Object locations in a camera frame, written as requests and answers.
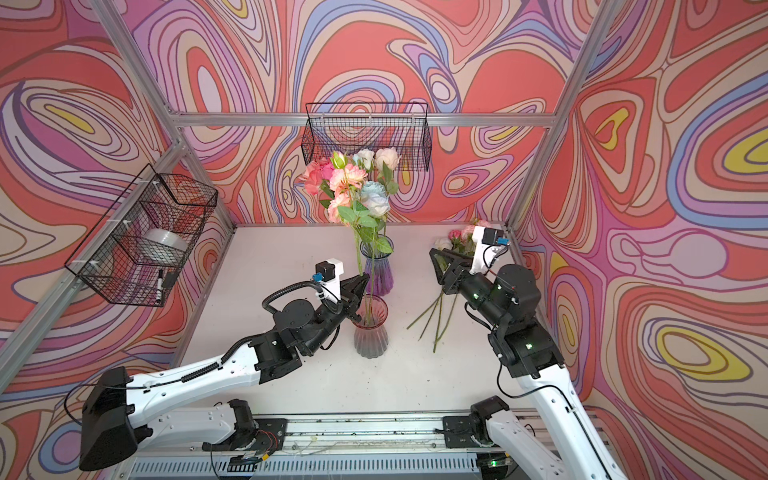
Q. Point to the white blue rose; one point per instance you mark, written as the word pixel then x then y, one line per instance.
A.
pixel 375 199

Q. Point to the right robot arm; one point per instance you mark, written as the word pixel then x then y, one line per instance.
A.
pixel 506 306

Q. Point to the blue purple glass vase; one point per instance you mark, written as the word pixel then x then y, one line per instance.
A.
pixel 377 265

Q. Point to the left wire basket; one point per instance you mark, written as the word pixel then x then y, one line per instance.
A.
pixel 122 268

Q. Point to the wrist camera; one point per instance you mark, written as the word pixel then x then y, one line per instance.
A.
pixel 328 276
pixel 490 243

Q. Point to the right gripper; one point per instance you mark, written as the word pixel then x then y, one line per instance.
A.
pixel 450 279

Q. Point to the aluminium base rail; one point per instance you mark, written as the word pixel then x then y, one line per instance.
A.
pixel 372 446

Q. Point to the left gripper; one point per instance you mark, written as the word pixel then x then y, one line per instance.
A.
pixel 349 290

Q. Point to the pink rose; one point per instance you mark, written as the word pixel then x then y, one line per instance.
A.
pixel 316 174

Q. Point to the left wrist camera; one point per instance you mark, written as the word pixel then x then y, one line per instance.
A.
pixel 328 276

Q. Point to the back wire basket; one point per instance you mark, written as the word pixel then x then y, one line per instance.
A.
pixel 349 126

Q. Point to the pink peony spray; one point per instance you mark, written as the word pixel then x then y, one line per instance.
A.
pixel 346 179

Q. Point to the bunch of artificial flowers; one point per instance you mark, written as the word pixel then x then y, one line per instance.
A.
pixel 460 241

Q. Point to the silver tape roll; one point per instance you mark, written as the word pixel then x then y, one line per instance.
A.
pixel 166 238

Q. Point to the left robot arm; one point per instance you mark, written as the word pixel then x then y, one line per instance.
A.
pixel 123 412

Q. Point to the wire basket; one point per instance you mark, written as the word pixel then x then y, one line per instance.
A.
pixel 122 268
pixel 349 126

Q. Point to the red grey glass vase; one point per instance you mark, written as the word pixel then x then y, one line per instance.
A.
pixel 371 338

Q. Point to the cream white rose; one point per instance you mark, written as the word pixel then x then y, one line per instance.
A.
pixel 386 161

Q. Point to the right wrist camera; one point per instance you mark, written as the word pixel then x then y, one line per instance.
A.
pixel 490 243

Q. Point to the black marker pen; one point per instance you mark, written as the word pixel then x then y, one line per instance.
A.
pixel 159 287

